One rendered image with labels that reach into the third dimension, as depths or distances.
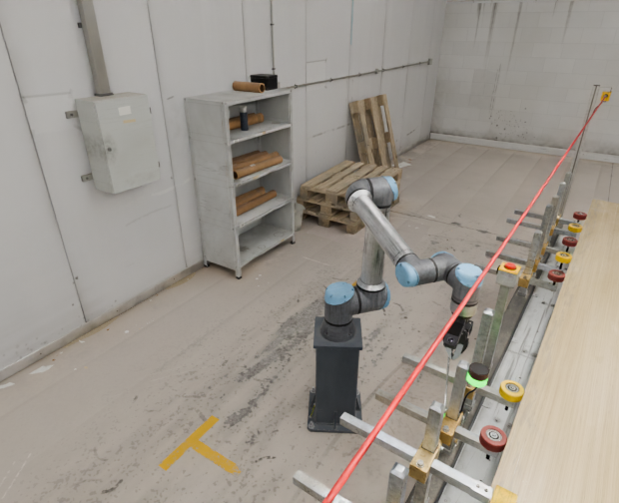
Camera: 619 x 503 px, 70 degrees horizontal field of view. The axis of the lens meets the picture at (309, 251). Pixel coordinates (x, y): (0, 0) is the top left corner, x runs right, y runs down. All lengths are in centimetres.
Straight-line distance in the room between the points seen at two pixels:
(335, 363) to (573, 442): 117
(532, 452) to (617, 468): 23
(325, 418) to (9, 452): 174
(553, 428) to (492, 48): 793
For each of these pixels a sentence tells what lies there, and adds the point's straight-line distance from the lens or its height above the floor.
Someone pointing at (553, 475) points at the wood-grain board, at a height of 90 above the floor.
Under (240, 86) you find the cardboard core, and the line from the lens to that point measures 410.
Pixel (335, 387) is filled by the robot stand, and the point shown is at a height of 30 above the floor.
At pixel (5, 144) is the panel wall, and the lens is 315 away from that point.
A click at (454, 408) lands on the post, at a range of 164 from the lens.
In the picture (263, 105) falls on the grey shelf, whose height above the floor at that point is 138.
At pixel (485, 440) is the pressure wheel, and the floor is 91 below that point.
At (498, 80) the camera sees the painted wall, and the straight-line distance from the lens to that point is 911.
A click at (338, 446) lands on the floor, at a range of 265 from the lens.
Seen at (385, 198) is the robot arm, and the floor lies 137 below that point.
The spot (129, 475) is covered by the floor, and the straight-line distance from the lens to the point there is 271.
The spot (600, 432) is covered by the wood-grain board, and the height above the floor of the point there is 90.
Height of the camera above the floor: 207
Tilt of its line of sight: 27 degrees down
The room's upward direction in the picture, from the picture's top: straight up
